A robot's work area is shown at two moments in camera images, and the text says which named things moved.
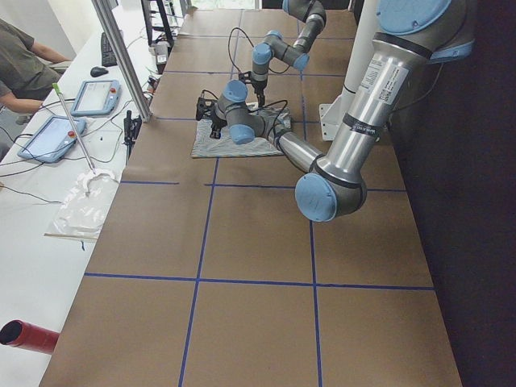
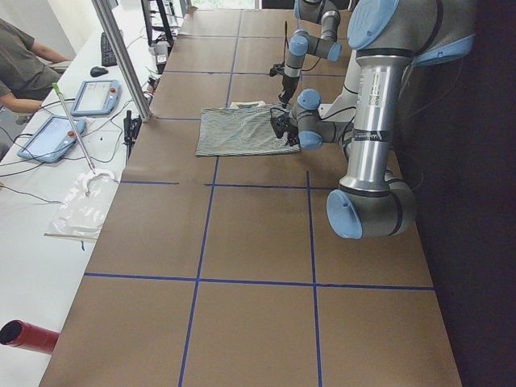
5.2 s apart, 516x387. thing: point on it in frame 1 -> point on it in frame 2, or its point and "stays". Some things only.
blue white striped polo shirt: x=275 y=121 stays
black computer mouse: x=97 y=71 stays
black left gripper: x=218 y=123 -> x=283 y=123
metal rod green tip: x=56 y=89 stays
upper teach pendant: x=97 y=97 stays
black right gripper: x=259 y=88 -> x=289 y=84
